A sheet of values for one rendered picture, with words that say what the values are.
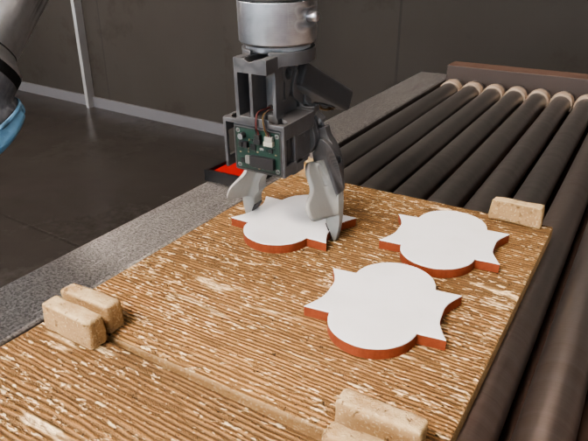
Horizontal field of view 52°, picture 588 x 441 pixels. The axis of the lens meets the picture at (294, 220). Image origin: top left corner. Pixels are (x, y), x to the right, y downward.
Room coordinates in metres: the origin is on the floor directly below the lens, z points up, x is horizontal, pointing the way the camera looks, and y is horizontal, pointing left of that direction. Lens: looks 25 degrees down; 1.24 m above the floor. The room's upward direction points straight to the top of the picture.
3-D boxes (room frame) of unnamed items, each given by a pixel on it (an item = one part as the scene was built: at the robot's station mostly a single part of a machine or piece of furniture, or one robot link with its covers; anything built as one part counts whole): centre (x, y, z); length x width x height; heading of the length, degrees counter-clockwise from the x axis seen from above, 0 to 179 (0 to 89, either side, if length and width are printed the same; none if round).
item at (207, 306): (0.53, -0.04, 0.93); 0.41 x 0.35 x 0.02; 149
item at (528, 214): (0.63, -0.26, 0.95); 0.06 x 0.02 x 0.03; 59
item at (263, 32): (0.60, 0.01, 1.16); 0.08 x 0.08 x 0.05
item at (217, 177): (0.83, 0.08, 0.92); 0.08 x 0.08 x 0.02; 59
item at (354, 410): (0.30, -0.06, 0.95); 0.06 x 0.02 x 0.03; 59
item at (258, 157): (0.59, 0.02, 1.08); 0.09 x 0.08 x 0.12; 149
